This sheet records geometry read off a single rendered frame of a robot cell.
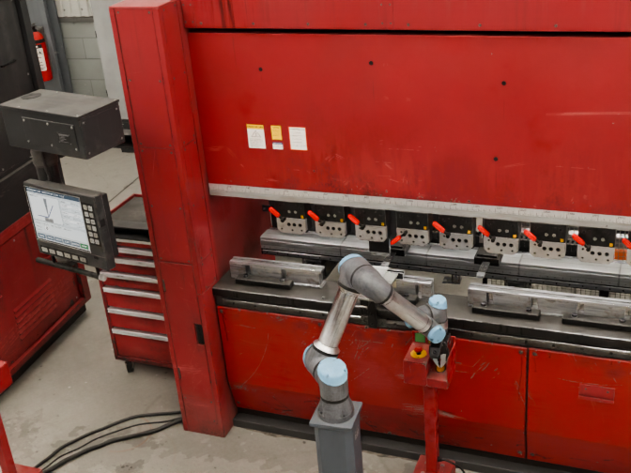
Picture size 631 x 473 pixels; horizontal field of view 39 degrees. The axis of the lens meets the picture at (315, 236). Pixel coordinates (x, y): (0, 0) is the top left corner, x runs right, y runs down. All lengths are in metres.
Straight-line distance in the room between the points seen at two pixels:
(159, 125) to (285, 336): 1.22
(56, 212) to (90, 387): 1.71
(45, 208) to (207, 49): 1.02
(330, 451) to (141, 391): 1.93
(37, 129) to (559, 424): 2.68
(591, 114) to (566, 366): 1.13
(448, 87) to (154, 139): 1.36
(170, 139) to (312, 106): 0.67
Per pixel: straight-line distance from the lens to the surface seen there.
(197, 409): 4.91
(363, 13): 3.80
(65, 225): 4.13
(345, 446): 3.72
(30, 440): 5.28
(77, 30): 9.54
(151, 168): 4.27
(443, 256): 4.42
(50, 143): 4.02
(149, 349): 5.37
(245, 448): 4.86
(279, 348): 4.56
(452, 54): 3.75
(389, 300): 3.53
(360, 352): 4.38
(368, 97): 3.91
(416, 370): 4.02
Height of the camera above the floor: 3.02
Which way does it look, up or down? 26 degrees down
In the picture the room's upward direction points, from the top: 5 degrees counter-clockwise
